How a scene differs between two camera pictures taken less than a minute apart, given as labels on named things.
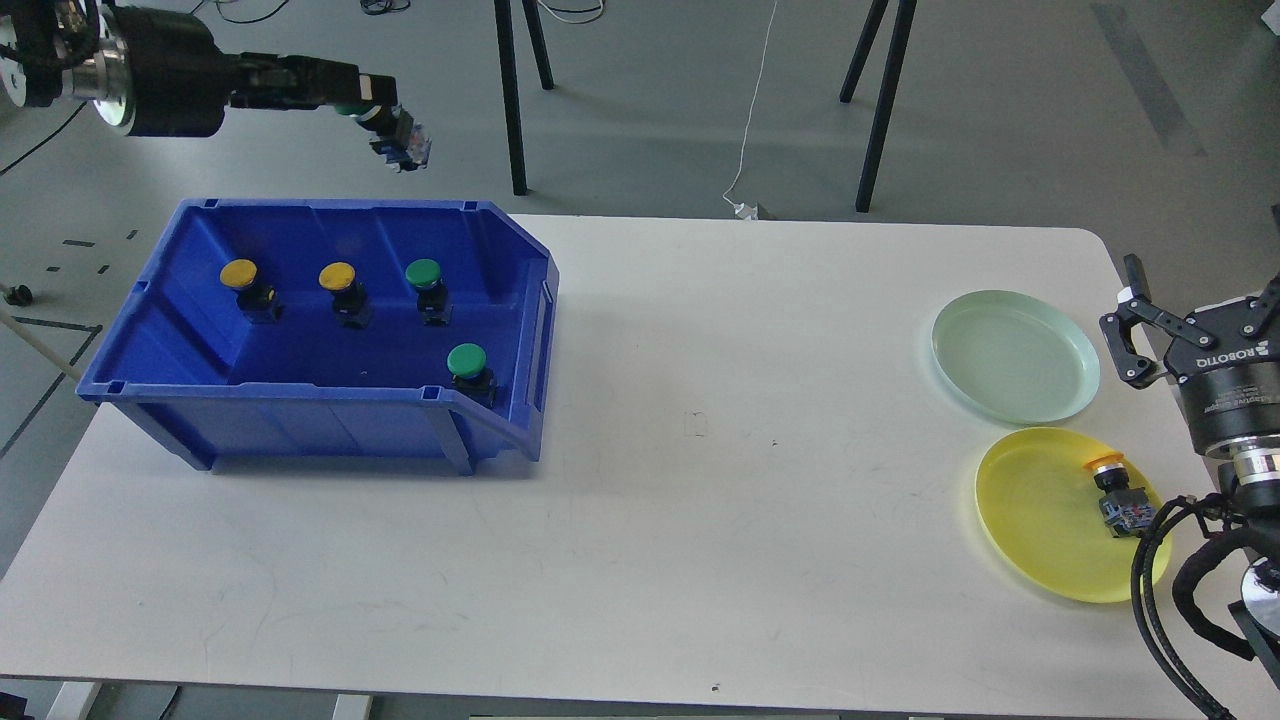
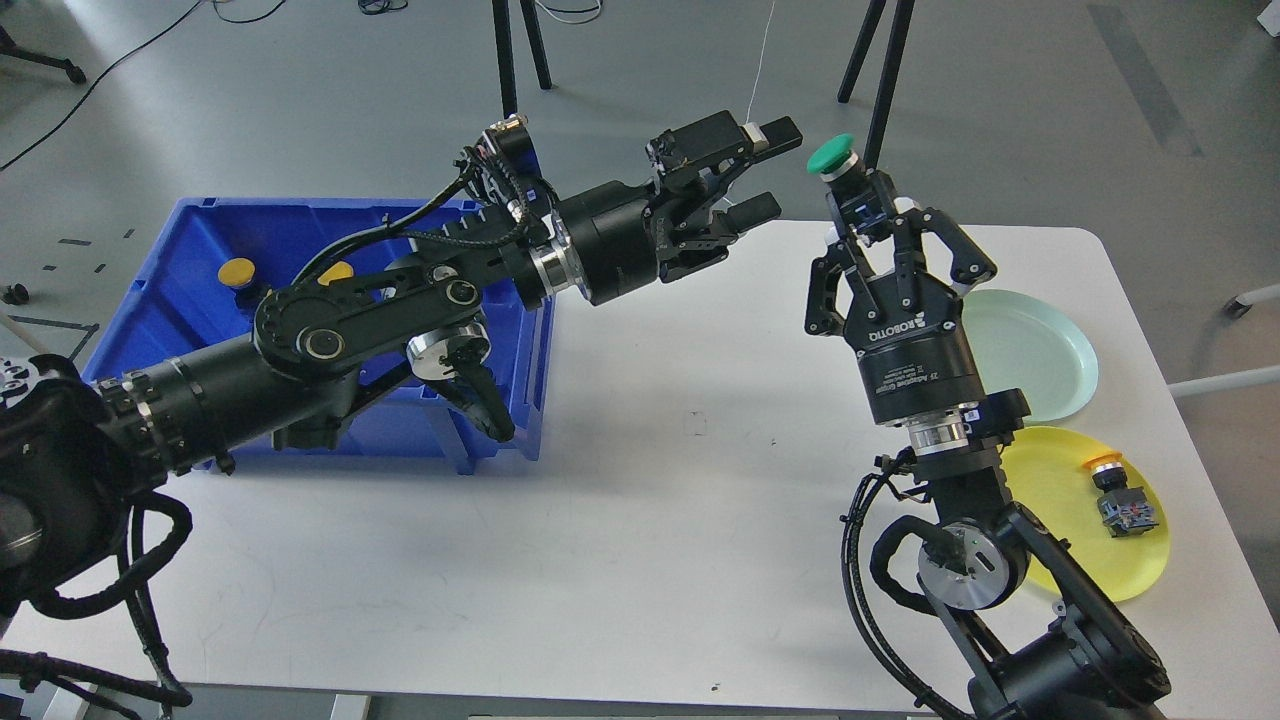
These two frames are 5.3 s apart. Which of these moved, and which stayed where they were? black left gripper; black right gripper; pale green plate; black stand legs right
Moved: black left gripper; black right gripper
Stayed: pale green plate; black stand legs right
